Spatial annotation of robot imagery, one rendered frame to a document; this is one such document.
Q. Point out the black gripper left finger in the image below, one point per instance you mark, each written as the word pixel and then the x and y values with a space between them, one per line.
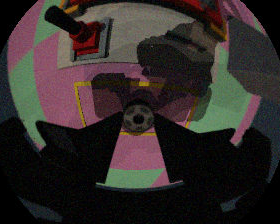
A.
pixel 92 145

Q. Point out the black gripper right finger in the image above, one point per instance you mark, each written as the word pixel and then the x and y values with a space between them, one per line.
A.
pixel 182 148

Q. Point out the yellow rectangular outline on table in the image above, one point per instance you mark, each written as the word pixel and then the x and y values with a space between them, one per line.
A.
pixel 127 82

